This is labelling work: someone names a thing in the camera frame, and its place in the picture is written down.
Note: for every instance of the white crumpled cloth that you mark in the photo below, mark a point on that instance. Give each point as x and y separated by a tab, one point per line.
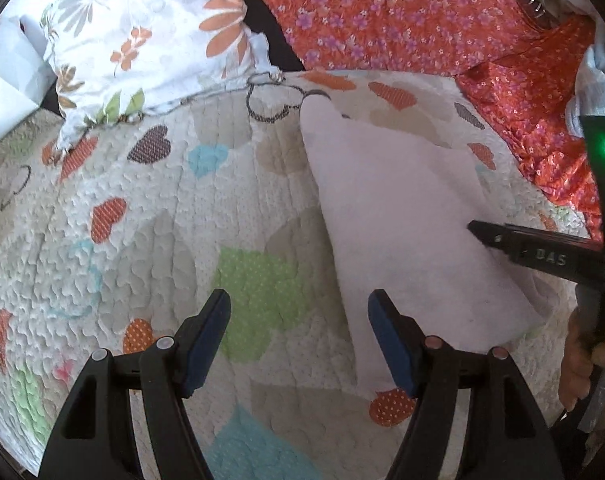
595	85

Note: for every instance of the orange cloth with purple flowers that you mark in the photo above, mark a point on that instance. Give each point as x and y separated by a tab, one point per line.
382	15

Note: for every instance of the orange cloth with tiny flowers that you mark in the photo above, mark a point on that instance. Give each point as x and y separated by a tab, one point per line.
547	115

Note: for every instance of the light pink small garment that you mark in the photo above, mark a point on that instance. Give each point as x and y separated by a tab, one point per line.
412	240

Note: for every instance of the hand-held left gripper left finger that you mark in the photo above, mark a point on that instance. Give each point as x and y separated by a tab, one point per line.
207	340

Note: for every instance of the heart print quilt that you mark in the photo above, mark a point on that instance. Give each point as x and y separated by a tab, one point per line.
147	260

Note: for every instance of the floral print pillow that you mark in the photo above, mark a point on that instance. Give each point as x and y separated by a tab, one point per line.
152	35

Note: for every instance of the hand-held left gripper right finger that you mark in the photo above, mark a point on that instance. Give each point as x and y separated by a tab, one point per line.
390	340

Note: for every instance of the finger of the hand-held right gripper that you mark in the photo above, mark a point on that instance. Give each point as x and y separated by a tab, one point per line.
532	238
552	261

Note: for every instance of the white cloth at left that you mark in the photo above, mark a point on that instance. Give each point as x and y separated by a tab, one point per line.
12	85

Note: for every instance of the person's right hand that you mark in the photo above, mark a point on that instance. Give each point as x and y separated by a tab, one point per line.
575	365

